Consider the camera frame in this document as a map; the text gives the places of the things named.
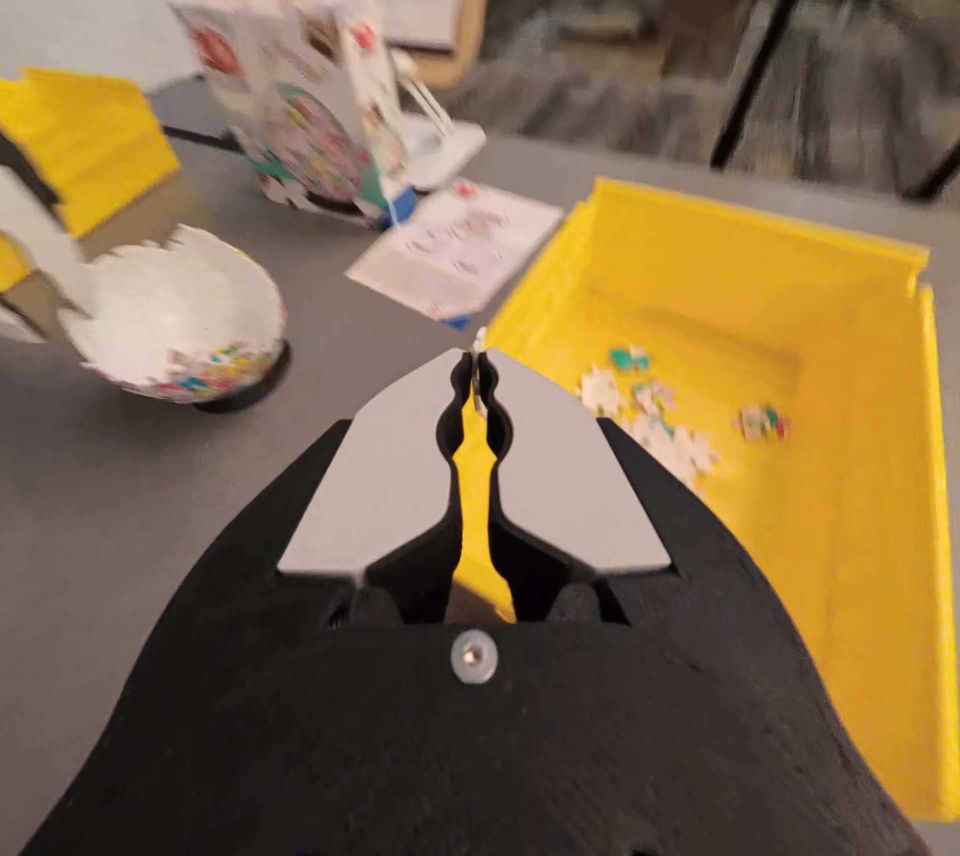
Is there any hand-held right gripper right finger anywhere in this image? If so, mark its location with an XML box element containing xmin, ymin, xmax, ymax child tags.
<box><xmin>477</xmin><ymin>346</ymin><xmax>672</xmax><ymax>580</ymax></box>

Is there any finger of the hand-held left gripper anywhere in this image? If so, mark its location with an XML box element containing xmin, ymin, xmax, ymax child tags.
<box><xmin>0</xmin><ymin>301</ymin><xmax>48</xmax><ymax>346</ymax></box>
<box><xmin>0</xmin><ymin>165</ymin><xmax>93</xmax><ymax>319</ymax></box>

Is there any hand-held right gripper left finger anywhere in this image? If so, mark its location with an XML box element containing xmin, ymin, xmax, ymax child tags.
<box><xmin>277</xmin><ymin>348</ymin><xmax>473</xmax><ymax>585</ymax></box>

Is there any yellow plastic bin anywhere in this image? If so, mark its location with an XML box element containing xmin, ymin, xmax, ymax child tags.
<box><xmin>450</xmin><ymin>177</ymin><xmax>944</xmax><ymax>825</ymax></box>
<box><xmin>0</xmin><ymin>67</ymin><xmax>183</xmax><ymax>292</ymax></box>

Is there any pile of puzzle pieces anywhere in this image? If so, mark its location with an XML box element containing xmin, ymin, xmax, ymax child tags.
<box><xmin>576</xmin><ymin>344</ymin><xmax>790</xmax><ymax>491</ymax></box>

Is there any colourful puzzle ball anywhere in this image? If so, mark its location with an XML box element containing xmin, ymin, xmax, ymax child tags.
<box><xmin>58</xmin><ymin>224</ymin><xmax>291</xmax><ymax>403</ymax></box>

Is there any colourful puzzle piece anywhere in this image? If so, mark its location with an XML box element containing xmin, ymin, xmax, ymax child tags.
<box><xmin>468</xmin><ymin>326</ymin><xmax>490</xmax><ymax>416</ymax></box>

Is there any black ball stand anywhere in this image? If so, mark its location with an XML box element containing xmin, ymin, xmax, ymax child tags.
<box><xmin>193</xmin><ymin>341</ymin><xmax>294</xmax><ymax>415</ymax></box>

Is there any puzzle ball cardboard box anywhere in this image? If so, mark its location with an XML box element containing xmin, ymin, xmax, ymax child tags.
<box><xmin>168</xmin><ymin>0</ymin><xmax>419</xmax><ymax>232</ymax></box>

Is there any white instruction leaflet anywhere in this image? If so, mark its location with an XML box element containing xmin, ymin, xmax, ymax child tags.
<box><xmin>345</xmin><ymin>180</ymin><xmax>566</xmax><ymax>332</ymax></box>

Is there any white stand foot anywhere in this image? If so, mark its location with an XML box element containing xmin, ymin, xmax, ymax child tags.
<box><xmin>396</xmin><ymin>72</ymin><xmax>489</xmax><ymax>192</ymax></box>

